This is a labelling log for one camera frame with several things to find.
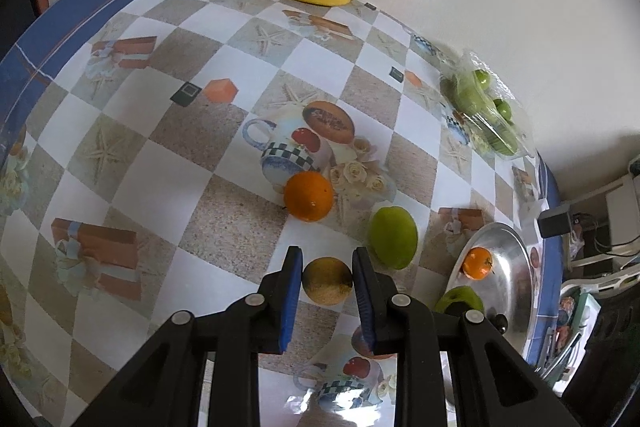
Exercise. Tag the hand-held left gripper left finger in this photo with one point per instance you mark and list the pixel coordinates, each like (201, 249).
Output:
(292, 302)

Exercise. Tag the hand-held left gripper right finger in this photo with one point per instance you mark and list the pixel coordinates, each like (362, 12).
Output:
(363, 302)

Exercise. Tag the orange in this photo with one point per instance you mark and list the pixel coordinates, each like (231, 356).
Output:
(327, 282)
(477, 263)
(308, 196)

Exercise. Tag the green mango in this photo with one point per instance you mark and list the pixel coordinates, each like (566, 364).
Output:
(393, 237)
(460, 299)

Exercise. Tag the round metal bowl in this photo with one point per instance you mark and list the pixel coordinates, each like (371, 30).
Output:
(512, 267)

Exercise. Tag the green tray of clutter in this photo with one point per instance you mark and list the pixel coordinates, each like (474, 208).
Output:
(570, 322)

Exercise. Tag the black power adapter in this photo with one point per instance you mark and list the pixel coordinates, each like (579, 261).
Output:
(555, 221)

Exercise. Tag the clear bag of green jujubes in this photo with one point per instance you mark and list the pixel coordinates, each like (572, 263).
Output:
(482, 112)

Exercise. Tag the white shelf unit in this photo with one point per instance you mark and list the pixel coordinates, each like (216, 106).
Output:
(620, 212)

